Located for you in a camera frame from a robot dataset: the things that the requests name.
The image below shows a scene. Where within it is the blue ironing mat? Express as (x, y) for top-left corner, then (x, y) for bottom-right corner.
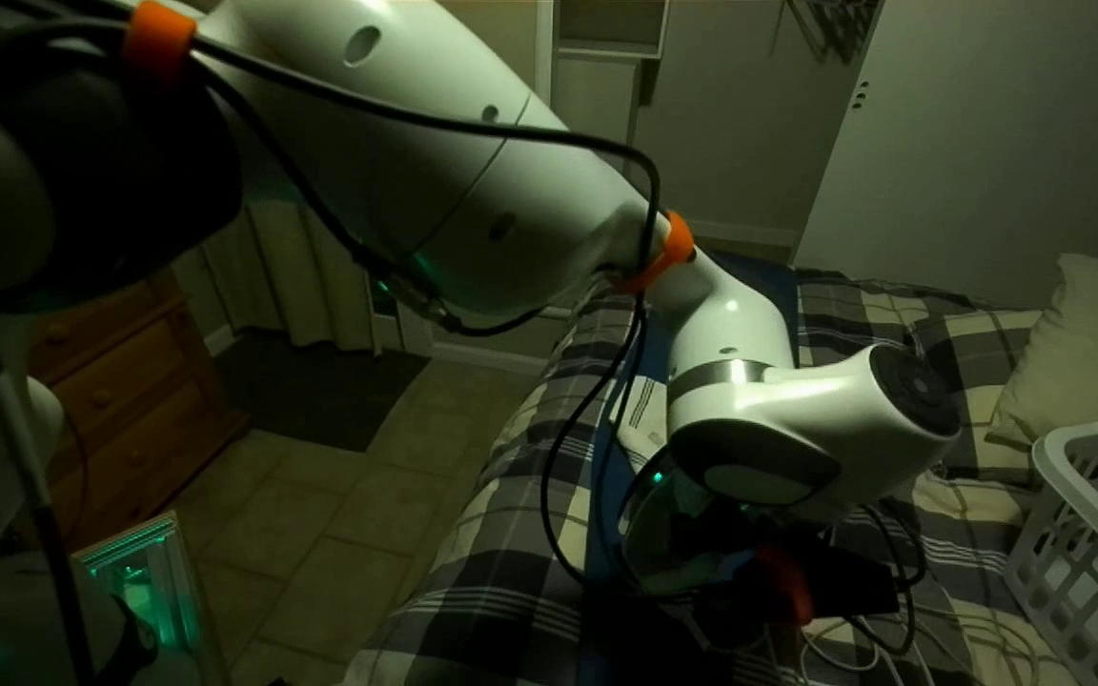
(572, 243), (805, 686)

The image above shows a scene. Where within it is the white wardrobe door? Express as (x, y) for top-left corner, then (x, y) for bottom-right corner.
(789, 0), (1098, 318)

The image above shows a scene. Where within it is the wooden dresser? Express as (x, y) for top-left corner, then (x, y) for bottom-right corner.
(21, 271), (248, 552)

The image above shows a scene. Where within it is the plaid bed blanket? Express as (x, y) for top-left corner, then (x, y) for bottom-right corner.
(338, 271), (1088, 686)

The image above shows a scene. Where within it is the beige folding door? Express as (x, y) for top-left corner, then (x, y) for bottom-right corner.
(172, 188), (389, 356)

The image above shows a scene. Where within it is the white open cabinet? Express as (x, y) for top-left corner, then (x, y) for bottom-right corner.
(549, 0), (670, 163)

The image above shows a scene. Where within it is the green lit robot base box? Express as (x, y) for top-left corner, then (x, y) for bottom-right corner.
(70, 512), (218, 686)

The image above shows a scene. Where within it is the cream pillow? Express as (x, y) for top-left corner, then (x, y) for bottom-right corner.
(984, 251), (1098, 455)

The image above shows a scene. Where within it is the orange cable strap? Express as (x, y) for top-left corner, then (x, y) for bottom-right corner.
(631, 211), (703, 299)
(755, 545), (821, 629)
(121, 0), (202, 83)

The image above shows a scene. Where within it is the dark floor rug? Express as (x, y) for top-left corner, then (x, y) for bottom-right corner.
(214, 323), (430, 455)

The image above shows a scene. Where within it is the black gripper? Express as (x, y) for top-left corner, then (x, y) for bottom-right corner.
(693, 512), (911, 648)

